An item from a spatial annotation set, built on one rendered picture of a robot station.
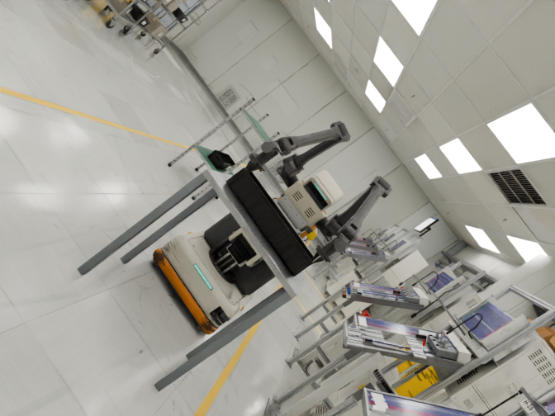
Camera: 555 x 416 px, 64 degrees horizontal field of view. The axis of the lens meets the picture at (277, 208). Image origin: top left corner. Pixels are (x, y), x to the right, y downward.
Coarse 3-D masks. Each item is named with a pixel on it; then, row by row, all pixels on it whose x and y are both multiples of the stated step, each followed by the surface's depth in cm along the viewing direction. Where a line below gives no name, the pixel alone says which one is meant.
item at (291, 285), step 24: (216, 192) 203; (240, 216) 201; (120, 240) 210; (144, 240) 252; (264, 240) 212; (96, 264) 213; (288, 288) 198; (264, 312) 200; (216, 336) 246; (192, 360) 205; (168, 384) 207
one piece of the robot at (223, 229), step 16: (224, 224) 305; (208, 240) 308; (224, 240) 299; (304, 240) 319; (224, 256) 300; (224, 272) 300; (240, 272) 304; (272, 272) 301; (240, 288) 307; (256, 288) 303
